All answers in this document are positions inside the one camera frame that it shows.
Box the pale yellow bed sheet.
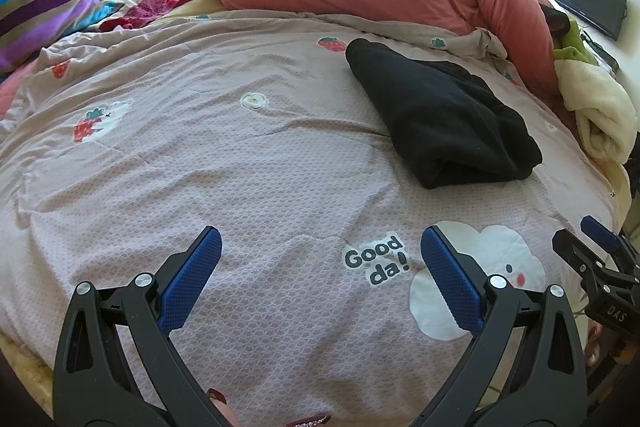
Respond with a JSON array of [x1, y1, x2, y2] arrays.
[[597, 157, 633, 233]]

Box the pinkish strawberry print duvet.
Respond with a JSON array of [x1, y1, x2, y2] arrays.
[[0, 10, 621, 427]]

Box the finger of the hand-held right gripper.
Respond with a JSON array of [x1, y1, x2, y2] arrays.
[[552, 229, 605, 294], [580, 215, 640, 275]]

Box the cream fleece blanket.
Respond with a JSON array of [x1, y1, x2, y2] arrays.
[[554, 57, 638, 165]]

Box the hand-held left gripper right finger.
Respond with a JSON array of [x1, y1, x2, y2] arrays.
[[421, 225, 591, 427]]

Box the striped pillow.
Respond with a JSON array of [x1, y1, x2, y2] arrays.
[[0, 0, 118, 75]]

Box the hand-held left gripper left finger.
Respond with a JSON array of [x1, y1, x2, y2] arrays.
[[52, 225, 236, 427]]

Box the dark cloth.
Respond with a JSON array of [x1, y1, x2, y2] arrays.
[[542, 4, 571, 35]]

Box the black sweater with orange cuffs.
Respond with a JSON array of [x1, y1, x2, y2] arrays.
[[345, 37, 544, 190]]

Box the pink pillow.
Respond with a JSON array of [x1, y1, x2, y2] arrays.
[[0, 57, 38, 118]]

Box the green cloth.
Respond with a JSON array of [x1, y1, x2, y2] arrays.
[[552, 14, 598, 65]]

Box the person's right hand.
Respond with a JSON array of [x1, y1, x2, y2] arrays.
[[582, 322, 638, 370]]

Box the person's left hand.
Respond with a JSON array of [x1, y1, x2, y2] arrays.
[[206, 387, 333, 427]]

